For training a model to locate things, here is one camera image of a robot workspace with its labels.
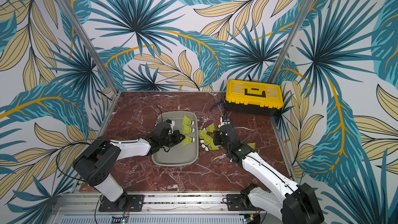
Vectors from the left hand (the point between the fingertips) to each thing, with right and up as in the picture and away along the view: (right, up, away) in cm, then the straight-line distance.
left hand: (185, 138), depth 90 cm
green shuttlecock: (0, +9, +9) cm, 13 cm away
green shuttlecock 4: (+15, +5, +6) cm, 17 cm away
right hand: (+18, +5, -6) cm, 20 cm away
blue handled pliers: (+24, +22, +24) cm, 40 cm away
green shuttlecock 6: (+13, -2, +1) cm, 13 cm away
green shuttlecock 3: (+1, -2, +1) cm, 2 cm away
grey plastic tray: (-3, -9, -2) cm, 10 cm away
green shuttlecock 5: (+10, +2, +3) cm, 10 cm away
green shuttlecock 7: (+15, -5, 0) cm, 16 cm away
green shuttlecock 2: (0, +4, +5) cm, 6 cm away
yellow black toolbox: (+44, +23, +7) cm, 50 cm away
